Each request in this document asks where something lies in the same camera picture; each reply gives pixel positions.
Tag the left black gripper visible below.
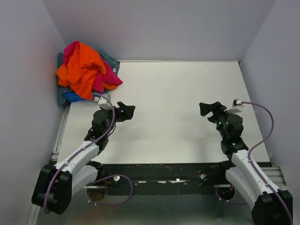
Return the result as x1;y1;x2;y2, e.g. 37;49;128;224
101;101;135;136

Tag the orange t shirt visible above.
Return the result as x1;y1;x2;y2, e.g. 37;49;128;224
56;43;117;101

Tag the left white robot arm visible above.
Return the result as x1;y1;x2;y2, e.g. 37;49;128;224
31;102;135;215

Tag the grey blue t shirt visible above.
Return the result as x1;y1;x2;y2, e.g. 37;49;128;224
58;50;120;107

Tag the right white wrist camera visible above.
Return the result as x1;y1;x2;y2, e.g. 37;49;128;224
224;99;243;114

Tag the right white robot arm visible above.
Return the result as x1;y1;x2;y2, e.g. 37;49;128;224
199;99;293;225

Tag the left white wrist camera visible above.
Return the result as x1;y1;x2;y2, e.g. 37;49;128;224
94;97;111;110

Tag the magenta t shirt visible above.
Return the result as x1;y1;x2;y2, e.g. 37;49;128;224
62;40;123;92

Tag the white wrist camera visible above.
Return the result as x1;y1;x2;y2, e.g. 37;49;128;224
224;99;243;114
94;97;111;110

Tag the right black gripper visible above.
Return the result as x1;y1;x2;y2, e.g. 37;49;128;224
200;101;236;139

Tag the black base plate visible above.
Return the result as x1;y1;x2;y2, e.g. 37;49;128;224
88;161;235;199

